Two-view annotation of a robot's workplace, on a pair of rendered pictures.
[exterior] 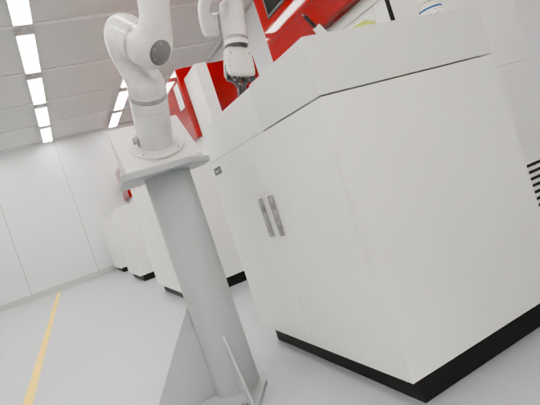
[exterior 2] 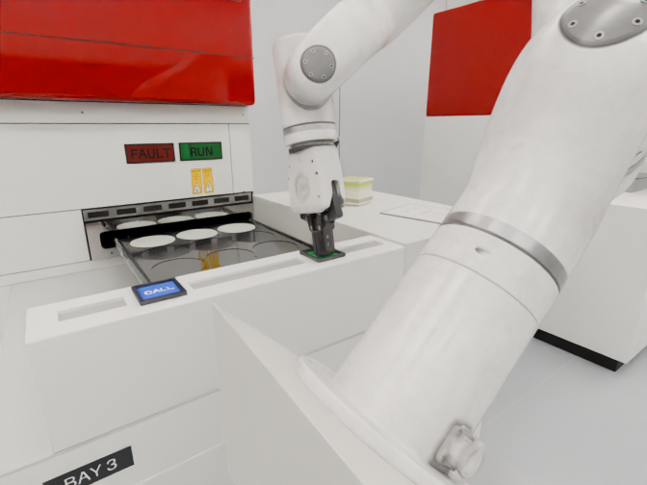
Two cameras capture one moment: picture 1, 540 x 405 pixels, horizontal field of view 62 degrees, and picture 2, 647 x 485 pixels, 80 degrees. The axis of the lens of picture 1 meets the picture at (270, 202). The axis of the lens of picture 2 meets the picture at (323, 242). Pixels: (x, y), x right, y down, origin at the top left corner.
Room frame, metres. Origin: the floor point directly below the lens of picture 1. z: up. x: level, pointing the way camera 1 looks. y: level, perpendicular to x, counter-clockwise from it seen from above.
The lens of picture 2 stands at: (1.67, 0.57, 1.17)
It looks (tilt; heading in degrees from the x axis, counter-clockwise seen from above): 17 degrees down; 259
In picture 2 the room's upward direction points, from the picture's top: straight up
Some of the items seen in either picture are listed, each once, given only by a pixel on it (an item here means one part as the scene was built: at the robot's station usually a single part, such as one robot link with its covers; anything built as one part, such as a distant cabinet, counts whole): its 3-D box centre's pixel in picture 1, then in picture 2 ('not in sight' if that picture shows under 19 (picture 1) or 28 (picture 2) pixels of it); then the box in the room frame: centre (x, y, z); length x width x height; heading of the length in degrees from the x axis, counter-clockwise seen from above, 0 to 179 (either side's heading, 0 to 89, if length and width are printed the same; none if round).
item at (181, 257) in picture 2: not in sight; (212, 244); (1.76, -0.34, 0.90); 0.34 x 0.34 x 0.01; 24
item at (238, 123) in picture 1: (239, 127); (256, 314); (1.67, 0.02, 0.89); 0.55 x 0.09 x 0.14; 24
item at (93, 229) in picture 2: not in sight; (179, 228); (1.86, -0.52, 0.89); 0.44 x 0.02 x 0.10; 24
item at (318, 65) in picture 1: (367, 69); (362, 230); (1.37, -0.41, 0.89); 0.62 x 0.35 x 0.14; 114
